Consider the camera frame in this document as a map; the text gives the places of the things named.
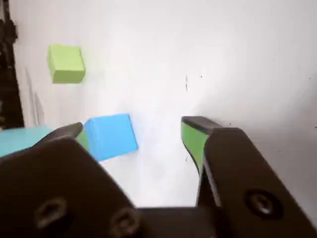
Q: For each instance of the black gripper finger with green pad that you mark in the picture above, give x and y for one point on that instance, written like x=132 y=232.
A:
x=247 y=173
x=49 y=186

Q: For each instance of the blue lego block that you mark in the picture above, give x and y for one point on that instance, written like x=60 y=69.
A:
x=111 y=136

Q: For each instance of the green lego block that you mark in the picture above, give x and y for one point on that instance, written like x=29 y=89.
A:
x=65 y=63

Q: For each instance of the teal whale-shaped bin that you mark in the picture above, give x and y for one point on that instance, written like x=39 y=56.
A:
x=19 y=140

